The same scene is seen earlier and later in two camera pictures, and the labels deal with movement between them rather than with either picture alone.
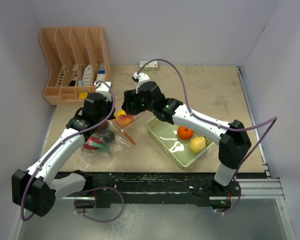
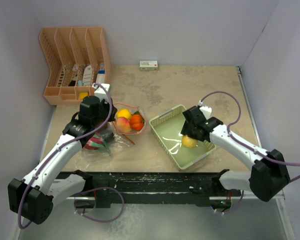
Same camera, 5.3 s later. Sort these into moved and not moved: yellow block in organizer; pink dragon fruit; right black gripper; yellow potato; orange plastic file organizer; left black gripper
Moved: yellow potato; right black gripper
Not moved: orange plastic file organizer; pink dragon fruit; yellow block in organizer; left black gripper
